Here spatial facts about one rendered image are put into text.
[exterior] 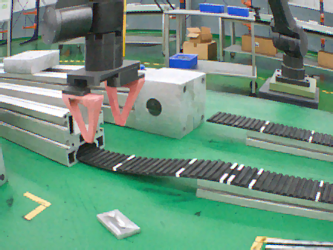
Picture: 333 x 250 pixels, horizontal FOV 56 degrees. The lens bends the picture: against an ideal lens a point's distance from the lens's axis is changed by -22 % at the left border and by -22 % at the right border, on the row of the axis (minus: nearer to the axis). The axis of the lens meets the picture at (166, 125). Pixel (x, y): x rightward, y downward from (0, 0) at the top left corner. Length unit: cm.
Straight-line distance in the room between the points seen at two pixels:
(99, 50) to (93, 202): 20
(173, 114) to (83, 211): 28
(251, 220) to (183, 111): 29
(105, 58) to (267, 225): 30
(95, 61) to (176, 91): 19
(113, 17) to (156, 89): 21
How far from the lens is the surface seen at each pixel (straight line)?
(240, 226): 44
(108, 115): 74
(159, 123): 68
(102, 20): 50
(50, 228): 44
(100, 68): 51
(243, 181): 46
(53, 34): 46
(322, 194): 45
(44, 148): 61
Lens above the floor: 103
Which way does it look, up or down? 20 degrees down
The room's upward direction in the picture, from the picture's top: straight up
